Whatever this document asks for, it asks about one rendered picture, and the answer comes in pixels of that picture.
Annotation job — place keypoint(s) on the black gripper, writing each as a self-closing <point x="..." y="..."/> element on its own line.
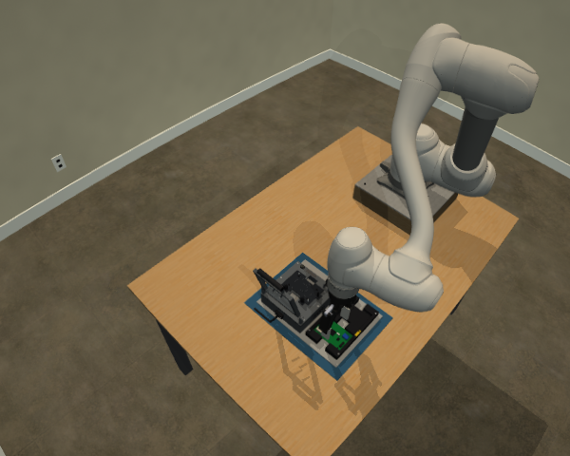
<point x="328" y="316"/>

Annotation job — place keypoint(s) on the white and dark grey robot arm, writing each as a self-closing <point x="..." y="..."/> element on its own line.
<point x="492" y="83"/>

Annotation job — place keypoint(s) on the green circuit board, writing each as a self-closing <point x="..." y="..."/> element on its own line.
<point x="338" y="337"/>

